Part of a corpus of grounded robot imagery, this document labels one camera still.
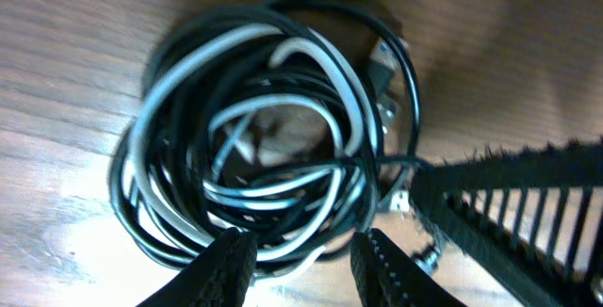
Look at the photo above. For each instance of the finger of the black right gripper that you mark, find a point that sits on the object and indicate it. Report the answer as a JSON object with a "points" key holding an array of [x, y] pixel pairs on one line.
{"points": [[532, 219]]}

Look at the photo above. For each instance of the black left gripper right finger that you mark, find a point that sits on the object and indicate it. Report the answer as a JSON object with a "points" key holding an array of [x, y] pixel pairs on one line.
{"points": [[385, 276]]}

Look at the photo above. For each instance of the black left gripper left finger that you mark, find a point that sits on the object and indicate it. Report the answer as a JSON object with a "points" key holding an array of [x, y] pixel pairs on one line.
{"points": [[220, 276]]}

